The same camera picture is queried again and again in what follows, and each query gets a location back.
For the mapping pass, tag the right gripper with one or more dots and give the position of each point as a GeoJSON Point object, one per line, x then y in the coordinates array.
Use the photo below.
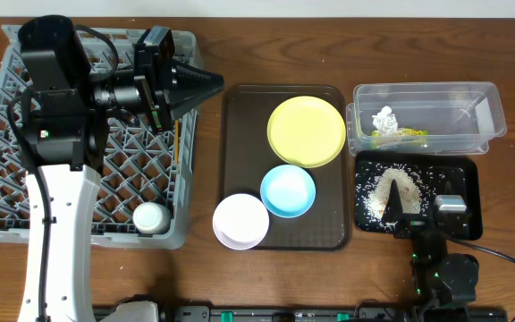
{"type": "Point", "coordinates": [411, 227]}

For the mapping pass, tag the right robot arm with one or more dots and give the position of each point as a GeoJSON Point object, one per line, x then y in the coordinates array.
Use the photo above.
{"type": "Point", "coordinates": [446, 282]}

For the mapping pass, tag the dark brown serving tray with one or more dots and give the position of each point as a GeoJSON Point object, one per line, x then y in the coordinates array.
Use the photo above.
{"type": "Point", "coordinates": [246, 157]}

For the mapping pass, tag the clear plastic waste bin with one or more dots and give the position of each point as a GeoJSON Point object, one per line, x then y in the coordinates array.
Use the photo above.
{"type": "Point", "coordinates": [461, 117]}

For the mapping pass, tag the light blue bowl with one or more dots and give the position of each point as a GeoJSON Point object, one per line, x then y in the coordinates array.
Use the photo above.
{"type": "Point", "coordinates": [288, 191]}

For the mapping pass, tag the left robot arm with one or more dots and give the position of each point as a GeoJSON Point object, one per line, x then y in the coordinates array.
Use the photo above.
{"type": "Point", "coordinates": [61, 125]}

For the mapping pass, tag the black waste tray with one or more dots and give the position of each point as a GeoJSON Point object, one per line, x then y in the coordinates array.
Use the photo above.
{"type": "Point", "coordinates": [420, 179]}

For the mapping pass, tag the pink bowl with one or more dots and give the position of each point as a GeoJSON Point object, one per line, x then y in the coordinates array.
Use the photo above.
{"type": "Point", "coordinates": [240, 221]}

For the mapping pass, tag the yellow plate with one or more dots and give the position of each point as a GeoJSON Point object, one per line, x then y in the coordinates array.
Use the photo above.
{"type": "Point", "coordinates": [306, 131]}

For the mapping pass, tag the wooden chopstick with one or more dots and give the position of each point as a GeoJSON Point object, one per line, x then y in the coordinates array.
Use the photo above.
{"type": "Point", "coordinates": [176, 142]}

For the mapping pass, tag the grey dishwasher rack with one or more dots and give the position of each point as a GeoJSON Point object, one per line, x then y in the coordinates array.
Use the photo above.
{"type": "Point", "coordinates": [138, 167]}

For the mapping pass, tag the white cup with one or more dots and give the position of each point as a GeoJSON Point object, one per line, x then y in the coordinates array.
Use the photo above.
{"type": "Point", "coordinates": [152, 218]}

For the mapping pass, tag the crumpled white paper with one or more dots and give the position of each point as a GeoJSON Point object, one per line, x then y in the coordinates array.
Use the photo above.
{"type": "Point", "coordinates": [385, 122]}

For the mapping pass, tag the yellow green wrapper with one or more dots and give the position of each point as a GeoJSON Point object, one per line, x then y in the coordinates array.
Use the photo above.
{"type": "Point", "coordinates": [401, 132]}

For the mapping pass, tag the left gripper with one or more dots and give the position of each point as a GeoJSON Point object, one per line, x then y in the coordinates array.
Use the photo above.
{"type": "Point", "coordinates": [160, 95]}

